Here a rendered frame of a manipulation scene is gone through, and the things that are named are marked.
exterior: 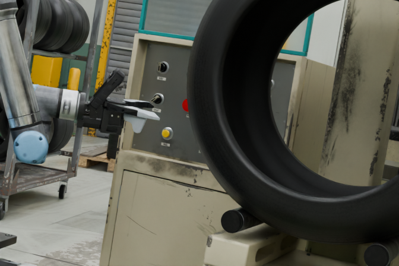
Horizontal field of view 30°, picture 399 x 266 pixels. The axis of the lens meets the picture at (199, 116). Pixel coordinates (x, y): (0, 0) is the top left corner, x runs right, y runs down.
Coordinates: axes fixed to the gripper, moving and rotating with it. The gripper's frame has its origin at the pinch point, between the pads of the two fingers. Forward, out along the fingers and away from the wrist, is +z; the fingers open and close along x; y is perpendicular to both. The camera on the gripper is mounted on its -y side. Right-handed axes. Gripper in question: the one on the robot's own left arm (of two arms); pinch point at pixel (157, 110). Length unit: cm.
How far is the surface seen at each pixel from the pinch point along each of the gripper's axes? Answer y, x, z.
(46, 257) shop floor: 138, -223, -17
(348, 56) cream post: -24, 23, 38
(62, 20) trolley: 16, -367, -28
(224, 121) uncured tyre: -9, 50, 6
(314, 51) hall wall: 41, -828, 323
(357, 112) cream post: -12, 27, 42
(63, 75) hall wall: 156, -978, -17
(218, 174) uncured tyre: 1, 50, 7
